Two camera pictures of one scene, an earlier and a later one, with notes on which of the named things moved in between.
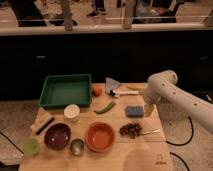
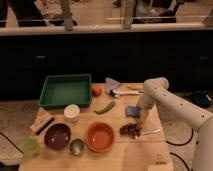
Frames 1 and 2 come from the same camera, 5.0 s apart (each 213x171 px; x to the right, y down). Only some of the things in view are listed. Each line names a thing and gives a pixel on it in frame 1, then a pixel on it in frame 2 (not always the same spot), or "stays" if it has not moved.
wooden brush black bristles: x=42 y=121 stays
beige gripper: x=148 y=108 → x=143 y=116
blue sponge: x=134 y=111 stays
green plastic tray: x=66 y=90 stays
